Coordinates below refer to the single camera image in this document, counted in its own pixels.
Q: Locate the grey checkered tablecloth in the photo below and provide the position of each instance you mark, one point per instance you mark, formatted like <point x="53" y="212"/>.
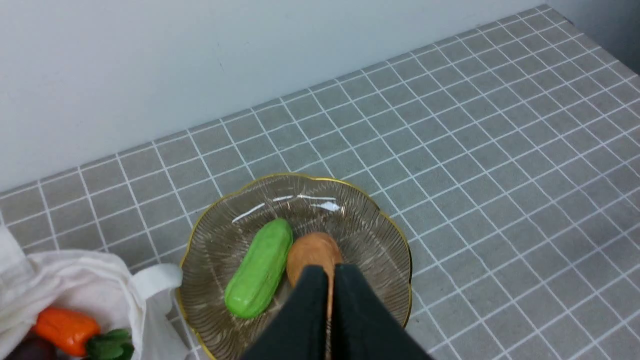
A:
<point x="508" y="154"/>

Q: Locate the green cucumber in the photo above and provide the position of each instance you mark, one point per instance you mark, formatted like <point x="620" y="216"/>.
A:
<point x="252" y="287"/>

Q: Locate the purple eggplant green stem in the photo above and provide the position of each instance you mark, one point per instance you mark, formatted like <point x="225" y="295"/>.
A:
<point x="33" y="348"/>

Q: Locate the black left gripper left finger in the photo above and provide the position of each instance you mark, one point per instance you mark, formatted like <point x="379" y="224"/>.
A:
<point x="298" y="332"/>

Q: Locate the white cloth tote bag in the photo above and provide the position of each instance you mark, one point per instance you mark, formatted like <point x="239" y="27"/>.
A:
<point x="94" y="283"/>

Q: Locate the gold-rimmed glass plate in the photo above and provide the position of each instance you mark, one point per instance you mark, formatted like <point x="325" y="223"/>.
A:
<point x="365" y="236"/>

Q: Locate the orange-brown potato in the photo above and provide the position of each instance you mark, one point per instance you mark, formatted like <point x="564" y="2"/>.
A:
<point x="316" y="248"/>

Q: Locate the orange carrot green top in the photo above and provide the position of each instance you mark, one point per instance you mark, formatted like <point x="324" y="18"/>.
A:
<point x="80" y="335"/>

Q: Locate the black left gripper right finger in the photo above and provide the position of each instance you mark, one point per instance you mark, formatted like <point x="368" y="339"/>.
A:
<point x="361" y="326"/>

